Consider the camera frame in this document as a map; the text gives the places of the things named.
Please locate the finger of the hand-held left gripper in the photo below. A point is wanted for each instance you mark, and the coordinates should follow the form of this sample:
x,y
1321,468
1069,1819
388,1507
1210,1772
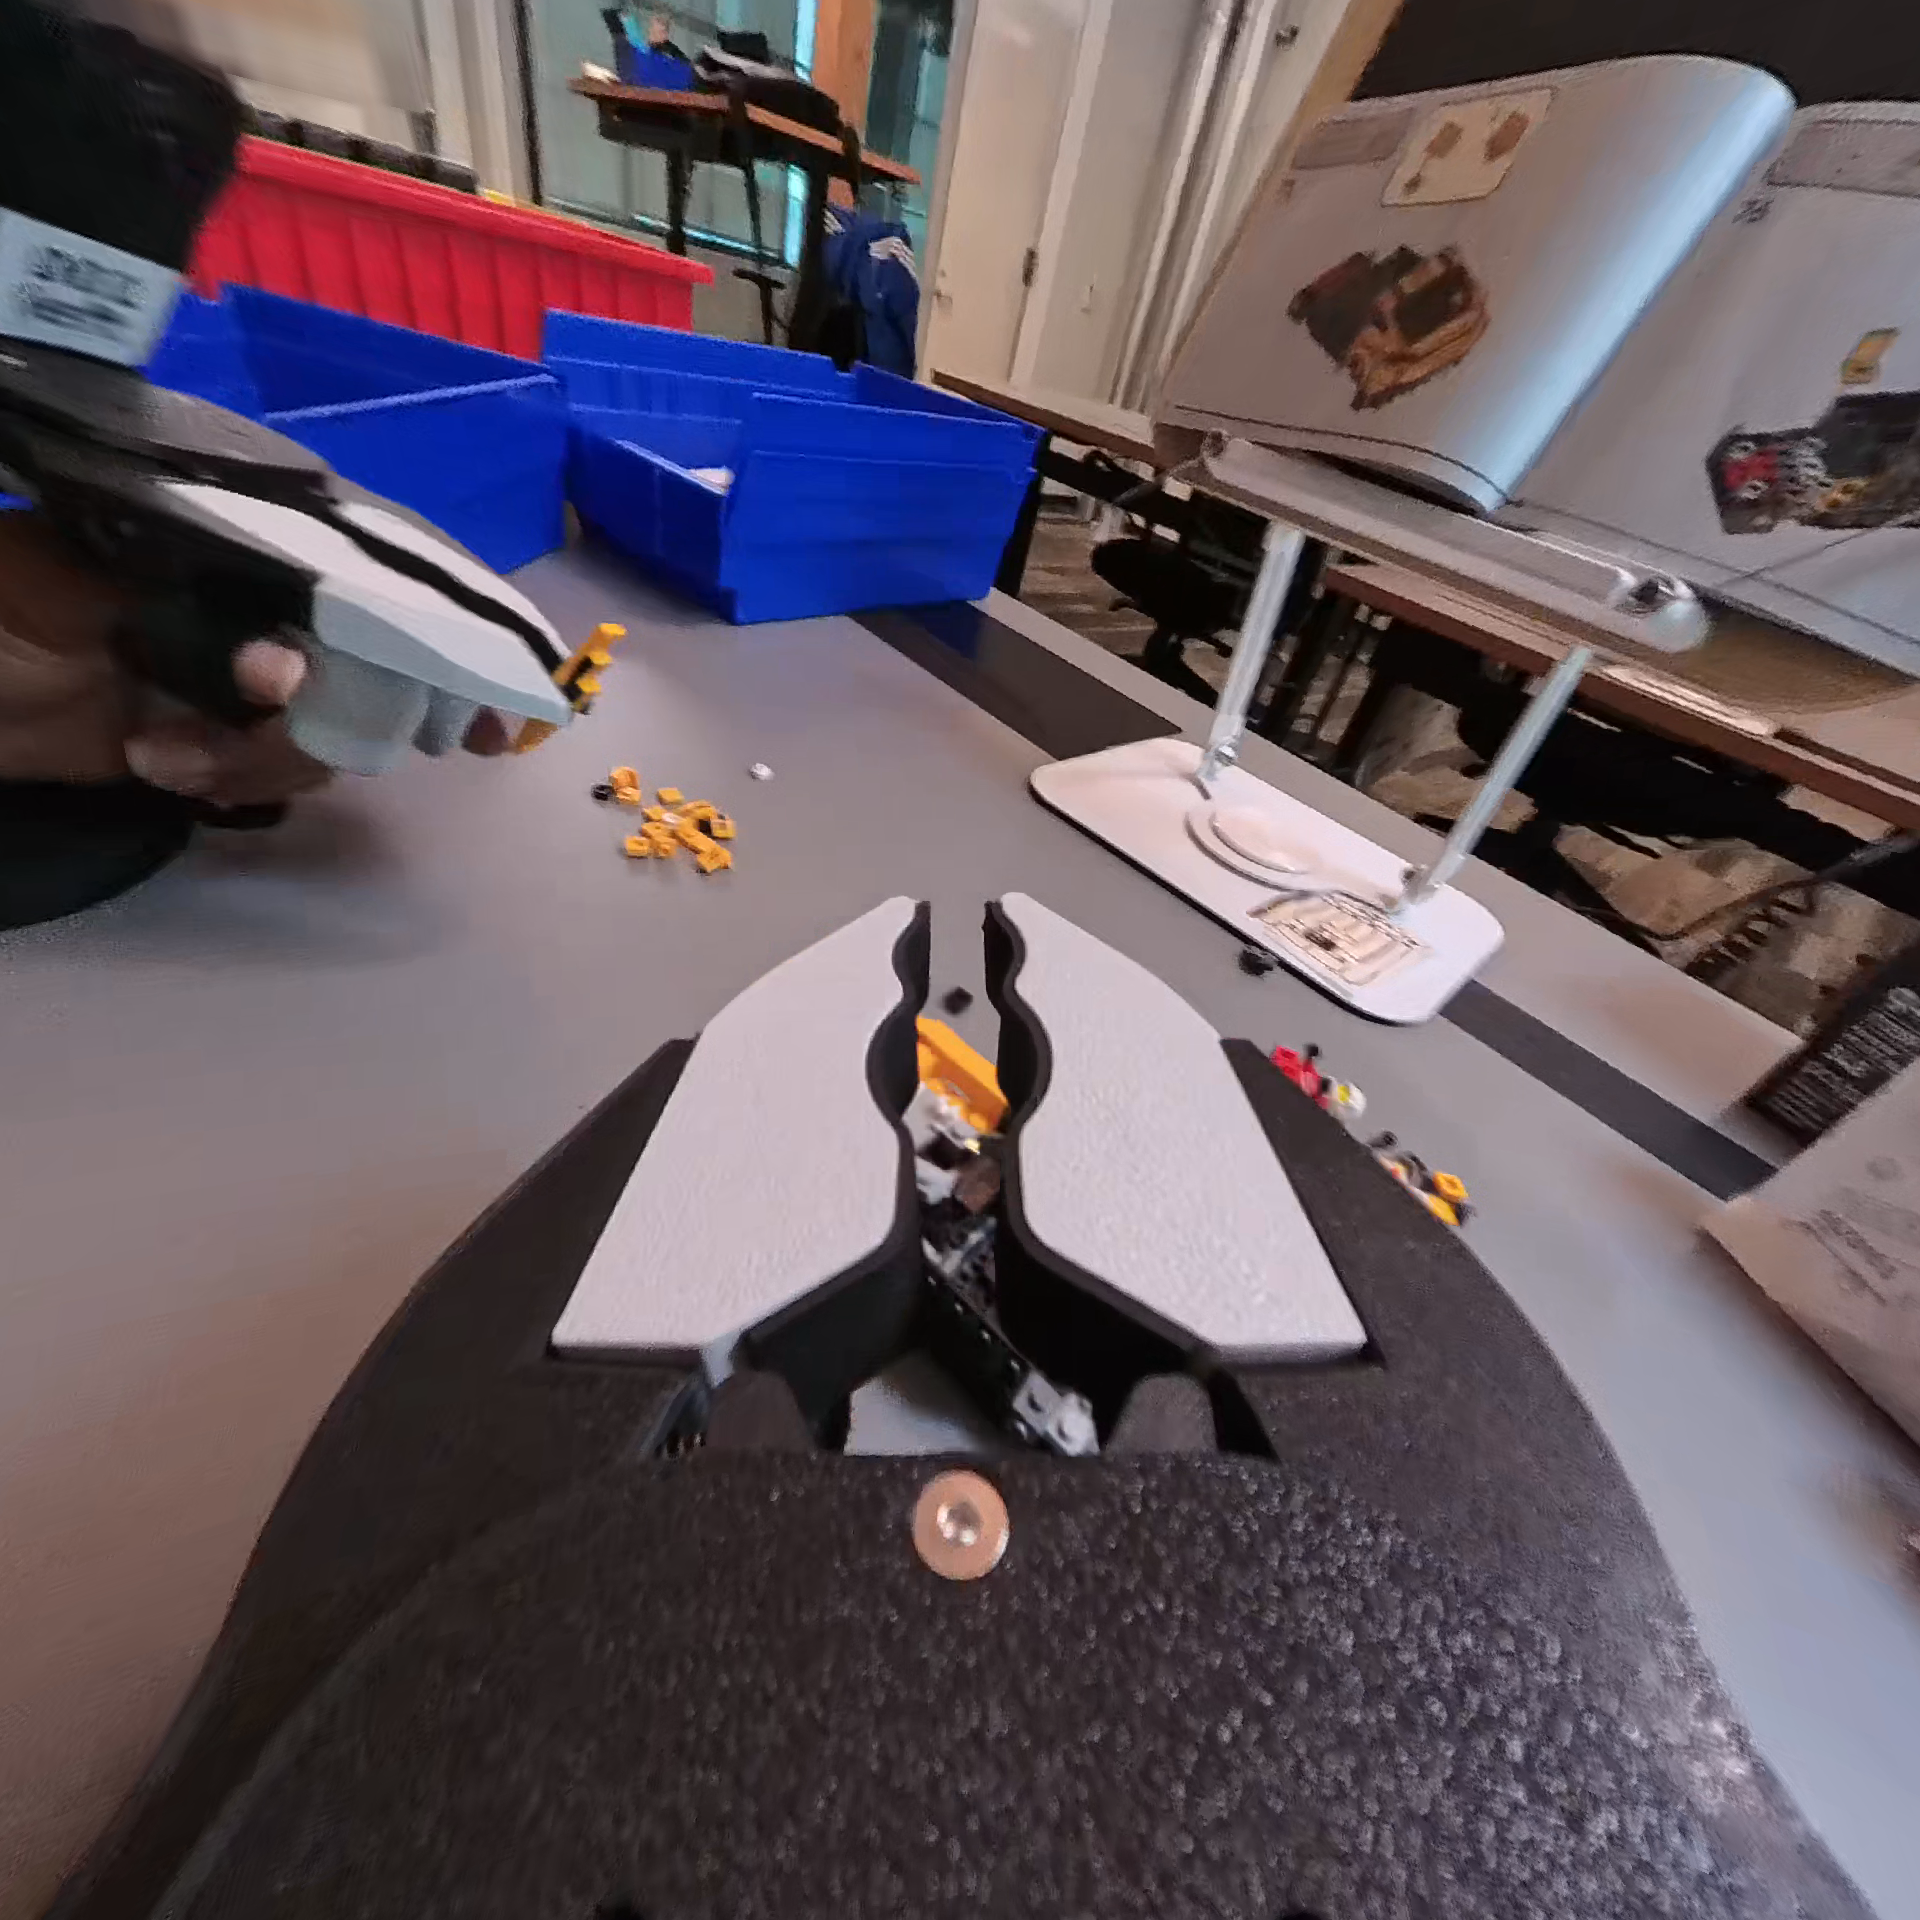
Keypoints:
x,y
465,579
407,630

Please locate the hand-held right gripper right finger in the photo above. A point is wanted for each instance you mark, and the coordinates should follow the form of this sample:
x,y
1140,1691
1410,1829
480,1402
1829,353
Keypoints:
x,y
1169,1200

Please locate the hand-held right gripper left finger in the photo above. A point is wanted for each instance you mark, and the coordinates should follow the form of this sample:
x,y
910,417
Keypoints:
x,y
750,1187

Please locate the yellow lego side panel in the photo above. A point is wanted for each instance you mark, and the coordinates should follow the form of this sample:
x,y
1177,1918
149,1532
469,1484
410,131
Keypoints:
x,y
594,660

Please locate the yellow lego car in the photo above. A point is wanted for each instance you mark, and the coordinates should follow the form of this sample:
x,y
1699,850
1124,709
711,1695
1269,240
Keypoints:
x,y
963,1071

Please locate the person's left forearm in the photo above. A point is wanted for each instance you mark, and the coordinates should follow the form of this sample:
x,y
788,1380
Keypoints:
x,y
78,863

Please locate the red lego minifigure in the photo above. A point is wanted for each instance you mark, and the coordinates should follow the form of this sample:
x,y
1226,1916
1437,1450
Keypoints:
x,y
1303,1070

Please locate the pile of small lego pieces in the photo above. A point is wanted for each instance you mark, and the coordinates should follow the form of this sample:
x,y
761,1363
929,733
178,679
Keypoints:
x,y
1440,1193

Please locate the pile of yellow lego bricks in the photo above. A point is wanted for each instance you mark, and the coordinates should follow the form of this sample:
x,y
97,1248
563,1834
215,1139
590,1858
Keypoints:
x,y
673,824

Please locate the open lego instruction booklet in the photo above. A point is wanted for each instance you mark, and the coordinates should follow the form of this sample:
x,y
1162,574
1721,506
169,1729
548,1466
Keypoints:
x,y
1574,194

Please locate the person's left hand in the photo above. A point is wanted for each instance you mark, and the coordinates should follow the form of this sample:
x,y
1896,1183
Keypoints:
x,y
61,674

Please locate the blue plastic bin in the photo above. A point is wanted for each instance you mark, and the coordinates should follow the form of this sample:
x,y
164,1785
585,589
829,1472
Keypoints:
x,y
418,452
857,512

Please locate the sticker sheet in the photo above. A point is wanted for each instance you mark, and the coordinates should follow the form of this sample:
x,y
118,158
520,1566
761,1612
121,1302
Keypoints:
x,y
1337,939

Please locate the red plastic bin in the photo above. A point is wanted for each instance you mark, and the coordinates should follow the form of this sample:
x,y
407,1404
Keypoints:
x,y
452,257

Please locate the blue jacket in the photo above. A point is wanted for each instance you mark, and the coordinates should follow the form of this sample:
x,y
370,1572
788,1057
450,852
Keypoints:
x,y
877,285

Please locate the large white printed paper bag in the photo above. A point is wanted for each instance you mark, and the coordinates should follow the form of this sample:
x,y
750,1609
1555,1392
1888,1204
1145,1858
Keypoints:
x,y
1845,1274

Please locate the brown wooden desk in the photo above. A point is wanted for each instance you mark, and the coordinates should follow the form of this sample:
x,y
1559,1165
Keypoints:
x,y
1726,705

